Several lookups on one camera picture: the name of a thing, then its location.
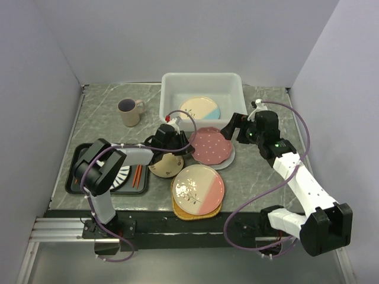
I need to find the white plastic bin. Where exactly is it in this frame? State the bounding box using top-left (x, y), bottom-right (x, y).
top-left (159, 73), bottom-right (247, 132)

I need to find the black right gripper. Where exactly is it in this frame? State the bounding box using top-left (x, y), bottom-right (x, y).
top-left (220, 112), bottom-right (265, 146)

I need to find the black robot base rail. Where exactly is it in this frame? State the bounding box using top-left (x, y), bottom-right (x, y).
top-left (44, 210), bottom-right (286, 251)

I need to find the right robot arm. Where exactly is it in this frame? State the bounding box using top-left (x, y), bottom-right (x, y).
top-left (221, 110), bottom-right (353, 256)

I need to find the woven bamboo plate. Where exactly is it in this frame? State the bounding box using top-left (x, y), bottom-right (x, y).
top-left (171, 179), bottom-right (222, 221)

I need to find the black serving tray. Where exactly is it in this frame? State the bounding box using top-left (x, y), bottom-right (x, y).
top-left (65, 143), bottom-right (149, 195)

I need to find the beige ceramic mug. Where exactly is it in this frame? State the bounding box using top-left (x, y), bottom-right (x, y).
top-left (117, 98), bottom-right (145, 127)

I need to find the beige and pink plate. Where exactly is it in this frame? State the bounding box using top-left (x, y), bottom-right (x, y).
top-left (172, 164), bottom-right (225, 215)

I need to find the small beige floral plate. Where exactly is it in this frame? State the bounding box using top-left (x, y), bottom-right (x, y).
top-left (149, 153), bottom-right (184, 178)

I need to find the beige and blue plate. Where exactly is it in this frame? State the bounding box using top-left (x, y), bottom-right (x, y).
top-left (179, 96), bottom-right (220, 120)

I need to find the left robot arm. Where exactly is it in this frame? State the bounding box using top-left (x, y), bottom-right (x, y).
top-left (72, 124), bottom-right (195, 238)

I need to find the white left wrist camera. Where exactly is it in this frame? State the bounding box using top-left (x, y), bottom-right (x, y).
top-left (167, 117), bottom-right (182, 133)

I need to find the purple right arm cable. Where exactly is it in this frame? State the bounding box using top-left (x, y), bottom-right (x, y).
top-left (223, 100), bottom-right (310, 258)

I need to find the pink polka dot plate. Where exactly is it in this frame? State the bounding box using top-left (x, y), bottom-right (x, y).
top-left (189, 127), bottom-right (233, 166)

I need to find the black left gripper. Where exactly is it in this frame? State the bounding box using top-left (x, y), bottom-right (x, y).
top-left (163, 131), bottom-right (195, 156)

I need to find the white ceramic bowl plate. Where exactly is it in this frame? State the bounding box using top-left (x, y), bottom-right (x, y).
top-left (211, 146), bottom-right (236, 170)

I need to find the orange chopstick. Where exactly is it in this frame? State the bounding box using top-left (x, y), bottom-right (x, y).
top-left (134, 165), bottom-right (143, 189)
top-left (132, 165), bottom-right (142, 188)

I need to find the white blue striped plate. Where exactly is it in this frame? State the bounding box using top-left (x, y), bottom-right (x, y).
top-left (110, 166), bottom-right (131, 191)

